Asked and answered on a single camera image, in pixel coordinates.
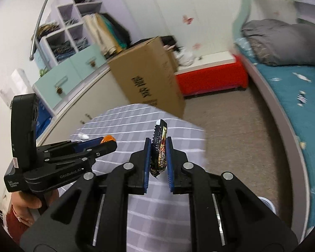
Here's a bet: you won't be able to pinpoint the olive clothes pile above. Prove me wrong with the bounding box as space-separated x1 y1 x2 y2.
37 22 61 36

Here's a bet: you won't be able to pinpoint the red bench with white top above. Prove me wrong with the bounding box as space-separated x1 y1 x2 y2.
175 51 248 97

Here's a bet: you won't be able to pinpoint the light blue waste bin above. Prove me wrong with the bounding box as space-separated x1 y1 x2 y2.
259 196 277 213

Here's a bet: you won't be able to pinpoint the person's left hand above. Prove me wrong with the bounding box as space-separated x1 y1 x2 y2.
12 191 43 225

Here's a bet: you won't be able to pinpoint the low white cabinet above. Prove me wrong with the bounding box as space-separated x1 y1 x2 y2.
37 66 132 147

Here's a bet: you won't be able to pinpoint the black hanging jacket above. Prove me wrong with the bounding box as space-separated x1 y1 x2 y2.
105 13 133 49

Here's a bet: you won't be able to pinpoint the grey pillow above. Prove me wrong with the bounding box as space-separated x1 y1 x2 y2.
241 19 315 67

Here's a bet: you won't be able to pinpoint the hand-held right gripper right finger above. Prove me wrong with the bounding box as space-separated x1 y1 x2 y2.
166 136 298 252

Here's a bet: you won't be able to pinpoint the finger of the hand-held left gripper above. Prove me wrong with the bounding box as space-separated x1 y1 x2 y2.
38 137 105 155
46 142 118 167

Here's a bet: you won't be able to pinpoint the small mint drawer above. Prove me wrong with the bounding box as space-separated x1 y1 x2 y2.
70 43 107 78

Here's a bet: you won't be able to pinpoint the mint green drawer cabinet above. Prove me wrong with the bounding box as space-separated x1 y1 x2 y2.
33 0 108 111

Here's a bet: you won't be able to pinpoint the curved metal handrail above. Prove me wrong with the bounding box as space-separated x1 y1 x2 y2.
29 0 59 61

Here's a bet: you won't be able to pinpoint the large cardboard box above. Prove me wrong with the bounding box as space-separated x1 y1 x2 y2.
108 35 186 117

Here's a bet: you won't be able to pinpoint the black clothes heap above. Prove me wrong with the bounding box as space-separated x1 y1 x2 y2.
160 35 177 49

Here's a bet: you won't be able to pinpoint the teal fish print mattress sheet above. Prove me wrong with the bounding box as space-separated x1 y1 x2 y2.
248 38 315 231

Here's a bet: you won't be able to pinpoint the blue shopping bag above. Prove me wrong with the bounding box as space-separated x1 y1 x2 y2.
35 102 53 132

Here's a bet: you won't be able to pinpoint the folded dark clothes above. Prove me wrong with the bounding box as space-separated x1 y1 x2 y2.
52 41 75 58

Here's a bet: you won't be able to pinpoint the white plastic bag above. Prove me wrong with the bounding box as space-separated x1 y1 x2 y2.
177 49 195 66

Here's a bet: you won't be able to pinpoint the black snack wrapper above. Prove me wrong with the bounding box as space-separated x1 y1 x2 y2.
148 119 168 179

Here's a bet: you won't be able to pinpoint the green hanging jacket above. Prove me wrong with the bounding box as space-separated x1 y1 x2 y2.
100 14 124 50

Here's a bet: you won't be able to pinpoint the white paper bag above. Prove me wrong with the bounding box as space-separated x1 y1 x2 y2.
0 68 33 105

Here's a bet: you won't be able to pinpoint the person's left forearm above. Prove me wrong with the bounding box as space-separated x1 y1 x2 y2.
4 206 33 244

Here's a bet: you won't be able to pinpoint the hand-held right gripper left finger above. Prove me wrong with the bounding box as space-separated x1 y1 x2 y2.
20 137 151 252

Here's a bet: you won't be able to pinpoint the cream hanging jacket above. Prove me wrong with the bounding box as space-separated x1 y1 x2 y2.
83 13 113 58

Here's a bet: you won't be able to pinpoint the large mint drawer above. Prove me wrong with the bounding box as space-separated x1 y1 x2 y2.
33 70 74 111

